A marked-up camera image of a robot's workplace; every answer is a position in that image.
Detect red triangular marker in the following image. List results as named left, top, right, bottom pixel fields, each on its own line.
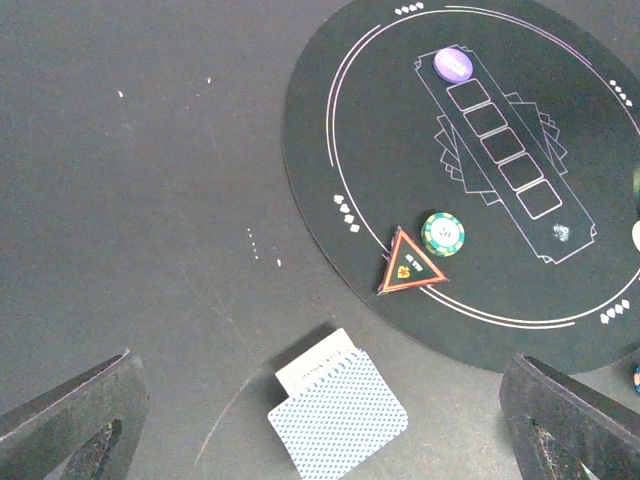
left=377, top=226, right=448, bottom=296

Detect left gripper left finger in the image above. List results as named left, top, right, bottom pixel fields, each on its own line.
left=1, top=350, right=149, bottom=479

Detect green chip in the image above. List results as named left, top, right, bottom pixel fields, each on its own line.
left=421, top=212, right=465, bottom=257

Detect white dealer button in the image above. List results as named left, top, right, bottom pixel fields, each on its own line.
left=631, top=220, right=640, bottom=251

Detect round black poker mat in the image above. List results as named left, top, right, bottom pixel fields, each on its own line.
left=283, top=1, right=639, bottom=373

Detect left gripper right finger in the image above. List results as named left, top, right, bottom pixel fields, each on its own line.
left=499, top=354, right=639, bottom=479

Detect purple round button chip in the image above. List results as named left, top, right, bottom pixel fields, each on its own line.
left=433, top=47, right=474, bottom=84

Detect blue playing card deck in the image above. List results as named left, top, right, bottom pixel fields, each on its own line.
left=267, top=328, right=408, bottom=480

